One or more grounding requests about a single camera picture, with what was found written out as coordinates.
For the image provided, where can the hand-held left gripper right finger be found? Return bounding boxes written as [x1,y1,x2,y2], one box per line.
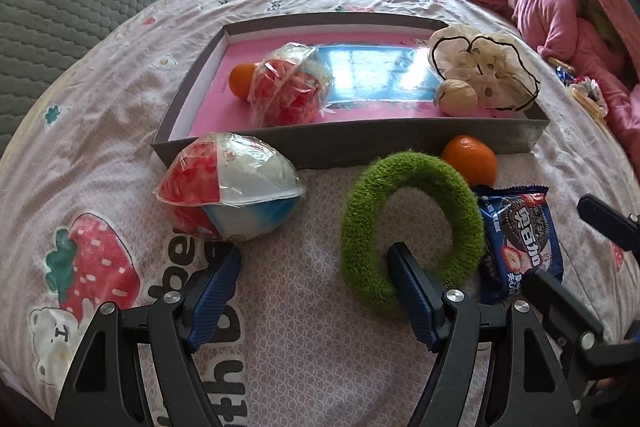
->
[387,242,581,427]

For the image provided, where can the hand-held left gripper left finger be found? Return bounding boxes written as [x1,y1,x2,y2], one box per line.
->
[54,246,243,427]

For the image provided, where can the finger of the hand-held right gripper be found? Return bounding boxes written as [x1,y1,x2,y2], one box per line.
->
[522,269,607,353]
[576,194,640,254]

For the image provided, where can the green fuzzy ring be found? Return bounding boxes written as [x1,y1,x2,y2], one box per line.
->
[340,150,485,319]

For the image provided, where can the grey cardboard box tray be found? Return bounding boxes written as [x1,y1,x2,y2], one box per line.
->
[151,11,551,170]

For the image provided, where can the brown walnut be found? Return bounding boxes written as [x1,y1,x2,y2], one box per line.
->
[436,78,478,116]

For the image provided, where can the blue cookie packet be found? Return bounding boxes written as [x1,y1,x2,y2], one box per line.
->
[472,184,565,305]

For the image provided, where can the red white blue toy egg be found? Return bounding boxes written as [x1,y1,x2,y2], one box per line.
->
[156,132,306,242]

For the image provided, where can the patterned snack wrapper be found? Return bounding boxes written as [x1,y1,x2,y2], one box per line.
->
[567,77,610,118]

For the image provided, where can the small orange tangerine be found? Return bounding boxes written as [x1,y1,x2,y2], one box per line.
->
[441,135,498,188]
[229,63,261,100]

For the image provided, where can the strawberry printed bedsheet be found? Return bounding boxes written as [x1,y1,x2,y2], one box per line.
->
[0,0,640,427]

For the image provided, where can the pink book with blue label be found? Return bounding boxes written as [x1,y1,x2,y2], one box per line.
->
[187,34,501,138]

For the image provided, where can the cream plush toy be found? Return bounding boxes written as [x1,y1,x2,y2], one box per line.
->
[427,23,542,112]

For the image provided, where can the pink garment pile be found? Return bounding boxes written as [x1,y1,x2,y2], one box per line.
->
[444,0,640,148]

